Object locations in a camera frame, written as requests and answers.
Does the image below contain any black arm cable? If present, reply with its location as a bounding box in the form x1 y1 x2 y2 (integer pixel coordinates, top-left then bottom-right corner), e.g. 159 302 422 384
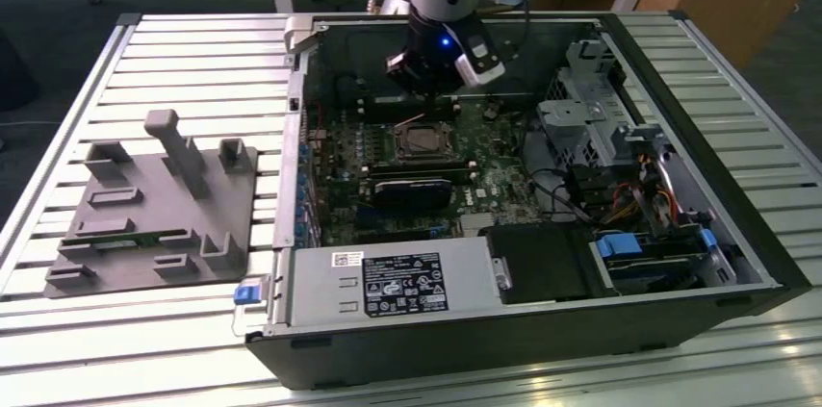
503 0 538 64

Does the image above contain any green motherboard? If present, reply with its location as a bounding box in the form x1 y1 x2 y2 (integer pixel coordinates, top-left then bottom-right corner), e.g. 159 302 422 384
300 98 541 247

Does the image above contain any coloured wire bundle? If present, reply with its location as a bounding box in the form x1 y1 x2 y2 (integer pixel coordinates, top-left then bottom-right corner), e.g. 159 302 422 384
606 151 682 228

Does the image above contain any grey parts rack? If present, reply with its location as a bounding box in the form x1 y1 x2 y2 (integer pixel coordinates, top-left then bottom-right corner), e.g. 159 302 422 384
42 108 262 300

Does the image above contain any green RAM stick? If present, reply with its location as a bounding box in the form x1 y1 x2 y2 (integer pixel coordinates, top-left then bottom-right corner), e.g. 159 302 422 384
94 229 188 249

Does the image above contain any black wire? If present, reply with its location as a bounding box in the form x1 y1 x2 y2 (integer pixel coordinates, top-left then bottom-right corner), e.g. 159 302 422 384
525 164 597 226

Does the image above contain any black installed RAM stick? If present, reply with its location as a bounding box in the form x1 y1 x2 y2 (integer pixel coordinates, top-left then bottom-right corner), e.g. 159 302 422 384
375 94 462 122
364 166 469 181

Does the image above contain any black open PC case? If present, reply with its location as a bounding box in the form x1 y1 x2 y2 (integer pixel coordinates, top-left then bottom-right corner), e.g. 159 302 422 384
243 11 811 392

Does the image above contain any silver metal drive cage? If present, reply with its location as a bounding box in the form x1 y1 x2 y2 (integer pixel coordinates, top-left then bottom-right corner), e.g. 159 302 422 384
535 38 663 167

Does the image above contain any metal CPU socket cover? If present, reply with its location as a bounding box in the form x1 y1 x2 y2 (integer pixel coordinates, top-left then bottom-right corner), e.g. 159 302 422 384
392 122 461 162

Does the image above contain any small silver heat sink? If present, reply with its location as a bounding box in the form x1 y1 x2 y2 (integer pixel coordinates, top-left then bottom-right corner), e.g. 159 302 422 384
461 213 497 235

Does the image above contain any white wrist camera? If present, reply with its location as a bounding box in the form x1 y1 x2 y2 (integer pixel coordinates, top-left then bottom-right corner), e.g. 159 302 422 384
454 34 509 89

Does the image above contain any black graphics card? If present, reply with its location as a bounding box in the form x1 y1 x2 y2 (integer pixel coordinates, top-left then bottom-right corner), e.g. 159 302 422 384
370 177 455 210

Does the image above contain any grey power supply unit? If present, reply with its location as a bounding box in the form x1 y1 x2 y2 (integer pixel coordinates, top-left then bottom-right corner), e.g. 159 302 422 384
282 239 509 326

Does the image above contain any hard disk in blue carrier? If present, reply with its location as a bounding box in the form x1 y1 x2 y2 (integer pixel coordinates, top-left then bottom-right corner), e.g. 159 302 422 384
594 228 718 291

